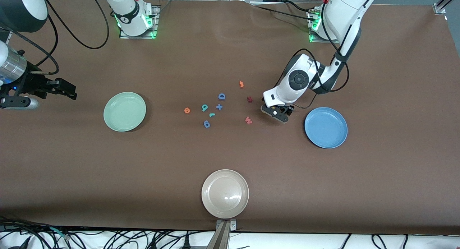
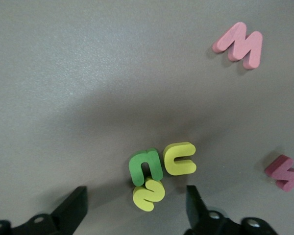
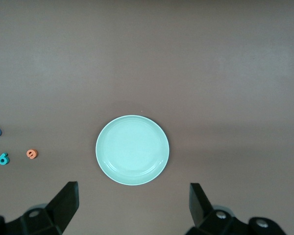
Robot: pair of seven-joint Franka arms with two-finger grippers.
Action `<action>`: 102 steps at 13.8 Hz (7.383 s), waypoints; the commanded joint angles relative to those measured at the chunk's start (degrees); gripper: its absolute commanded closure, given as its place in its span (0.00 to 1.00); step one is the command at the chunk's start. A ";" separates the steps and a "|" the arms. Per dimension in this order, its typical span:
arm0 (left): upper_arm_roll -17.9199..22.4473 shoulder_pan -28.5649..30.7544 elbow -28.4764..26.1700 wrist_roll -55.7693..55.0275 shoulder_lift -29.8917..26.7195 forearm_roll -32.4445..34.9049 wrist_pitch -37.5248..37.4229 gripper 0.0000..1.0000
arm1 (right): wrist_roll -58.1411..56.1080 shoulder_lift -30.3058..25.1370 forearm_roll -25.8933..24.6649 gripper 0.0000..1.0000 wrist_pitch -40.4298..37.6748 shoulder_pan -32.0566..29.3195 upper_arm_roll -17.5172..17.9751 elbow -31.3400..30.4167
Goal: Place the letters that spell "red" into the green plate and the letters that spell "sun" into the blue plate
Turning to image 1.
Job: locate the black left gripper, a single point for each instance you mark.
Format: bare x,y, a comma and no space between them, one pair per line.
289,111

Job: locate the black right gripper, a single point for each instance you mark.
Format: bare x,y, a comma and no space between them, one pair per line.
31,84

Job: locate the teal foam number nine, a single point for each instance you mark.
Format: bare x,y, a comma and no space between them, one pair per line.
205,107

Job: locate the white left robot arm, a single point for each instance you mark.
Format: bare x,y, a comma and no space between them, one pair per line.
285,91

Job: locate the blue plate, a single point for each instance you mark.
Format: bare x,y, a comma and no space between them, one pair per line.
326,127

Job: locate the pink foam letter W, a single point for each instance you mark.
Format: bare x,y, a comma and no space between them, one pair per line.
248,120

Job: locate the pale green plate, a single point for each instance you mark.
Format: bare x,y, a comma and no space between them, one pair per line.
124,111

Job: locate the brown table cover sheet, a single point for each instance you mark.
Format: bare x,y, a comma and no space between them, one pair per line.
72,162

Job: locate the blue foam number six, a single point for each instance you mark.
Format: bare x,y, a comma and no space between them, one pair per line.
206,124

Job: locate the beige plate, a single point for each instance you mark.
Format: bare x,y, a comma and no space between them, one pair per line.
225,193

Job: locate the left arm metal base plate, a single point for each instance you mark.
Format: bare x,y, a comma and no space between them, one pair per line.
323,41

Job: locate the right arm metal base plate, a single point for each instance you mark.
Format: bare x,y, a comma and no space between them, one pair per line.
155,22

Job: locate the metal camera post bracket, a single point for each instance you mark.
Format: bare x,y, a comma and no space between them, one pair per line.
222,238

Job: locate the aluminium frame profile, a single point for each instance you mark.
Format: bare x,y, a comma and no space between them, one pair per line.
437,9

